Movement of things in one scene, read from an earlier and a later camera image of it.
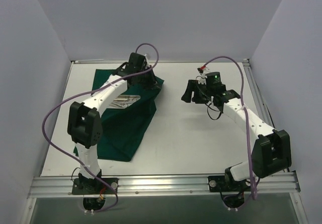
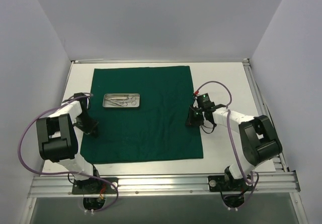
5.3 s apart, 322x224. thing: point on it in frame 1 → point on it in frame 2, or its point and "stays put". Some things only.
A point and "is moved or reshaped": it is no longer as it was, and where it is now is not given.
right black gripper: x=196 y=93 → x=193 y=118
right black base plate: x=219 y=183 stays put
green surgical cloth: x=123 y=130 is moved or reshaped
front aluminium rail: x=268 y=184 stays put
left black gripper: x=147 y=78 → x=87 y=124
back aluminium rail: x=162 y=61 stays put
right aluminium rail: x=259 y=94 stays put
